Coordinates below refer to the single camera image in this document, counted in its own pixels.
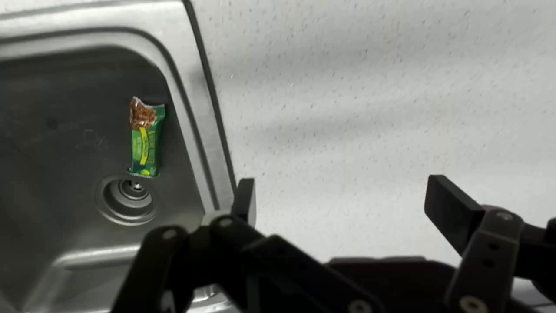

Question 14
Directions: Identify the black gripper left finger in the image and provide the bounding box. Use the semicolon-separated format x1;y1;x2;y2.
109;180;382;313

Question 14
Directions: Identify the green snack packet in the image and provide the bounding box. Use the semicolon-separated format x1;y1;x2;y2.
128;96;166;180

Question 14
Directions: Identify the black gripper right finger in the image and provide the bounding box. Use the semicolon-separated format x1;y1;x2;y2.
424;174;556;313

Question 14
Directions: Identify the stainless steel double sink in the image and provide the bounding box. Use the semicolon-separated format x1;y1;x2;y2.
0;0;234;313

